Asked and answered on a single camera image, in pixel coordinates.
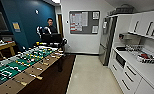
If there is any black built-in oven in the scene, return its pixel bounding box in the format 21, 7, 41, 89
114, 52, 127, 70

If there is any wide white drawer unit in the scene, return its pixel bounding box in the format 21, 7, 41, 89
120, 61, 143, 93

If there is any black wheeled cart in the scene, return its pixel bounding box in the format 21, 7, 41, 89
35, 37, 69, 51

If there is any wire basket on fridge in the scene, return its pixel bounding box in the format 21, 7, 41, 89
107, 3, 136, 16

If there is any person in dark shirt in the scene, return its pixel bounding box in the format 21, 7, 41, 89
37, 17, 61, 44

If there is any yellow wall notice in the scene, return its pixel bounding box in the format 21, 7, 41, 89
11, 21, 22, 33

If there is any brown wooden door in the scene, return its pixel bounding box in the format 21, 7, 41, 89
56, 13, 65, 38

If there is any stainless steel refrigerator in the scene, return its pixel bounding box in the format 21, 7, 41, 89
98, 14, 119, 67

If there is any long white wall cabinet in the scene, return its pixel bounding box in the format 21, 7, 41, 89
127, 8, 154, 42

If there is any wooden foosball table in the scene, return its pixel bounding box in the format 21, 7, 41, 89
0, 45, 67, 94

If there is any wall notice board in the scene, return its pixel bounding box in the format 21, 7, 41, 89
68, 10, 102, 36

